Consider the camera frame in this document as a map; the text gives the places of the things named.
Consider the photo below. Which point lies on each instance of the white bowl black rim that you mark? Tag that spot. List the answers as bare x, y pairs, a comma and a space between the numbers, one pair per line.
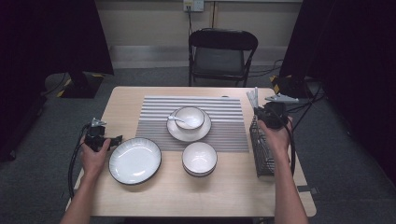
199, 174
194, 116
199, 157

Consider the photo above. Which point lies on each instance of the person's left hand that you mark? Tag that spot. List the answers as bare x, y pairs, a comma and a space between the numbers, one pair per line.
93, 165

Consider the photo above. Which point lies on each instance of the black curtain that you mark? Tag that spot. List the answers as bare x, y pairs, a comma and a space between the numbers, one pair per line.
46, 37
351, 62

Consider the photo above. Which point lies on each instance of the white ceramic spoon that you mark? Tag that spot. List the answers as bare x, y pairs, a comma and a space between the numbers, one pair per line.
174, 118

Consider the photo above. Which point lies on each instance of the person's right hand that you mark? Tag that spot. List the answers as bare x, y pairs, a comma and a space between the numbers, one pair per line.
278, 141

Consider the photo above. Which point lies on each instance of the black stand base yellow tape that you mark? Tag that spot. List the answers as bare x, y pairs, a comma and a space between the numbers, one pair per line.
81, 88
291, 88

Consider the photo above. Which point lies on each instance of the grey tape strip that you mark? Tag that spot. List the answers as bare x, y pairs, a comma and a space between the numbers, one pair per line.
306, 189

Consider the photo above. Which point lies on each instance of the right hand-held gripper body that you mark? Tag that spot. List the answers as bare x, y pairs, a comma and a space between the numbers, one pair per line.
275, 115

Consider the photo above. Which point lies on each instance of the white chopstick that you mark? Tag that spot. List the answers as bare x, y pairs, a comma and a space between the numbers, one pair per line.
252, 98
256, 96

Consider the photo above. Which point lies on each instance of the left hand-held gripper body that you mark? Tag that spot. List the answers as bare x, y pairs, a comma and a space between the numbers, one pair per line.
95, 138

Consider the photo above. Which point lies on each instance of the black folding chair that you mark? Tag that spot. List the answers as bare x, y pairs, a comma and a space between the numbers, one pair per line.
222, 39

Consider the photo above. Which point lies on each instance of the white wall socket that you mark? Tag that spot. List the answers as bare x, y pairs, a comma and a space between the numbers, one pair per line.
193, 4

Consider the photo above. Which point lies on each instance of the grey striped placemat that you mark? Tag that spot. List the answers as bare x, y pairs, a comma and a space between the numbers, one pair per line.
227, 124

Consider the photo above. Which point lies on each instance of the white plate black rim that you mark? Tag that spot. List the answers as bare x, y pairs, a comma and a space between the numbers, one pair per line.
134, 160
186, 135

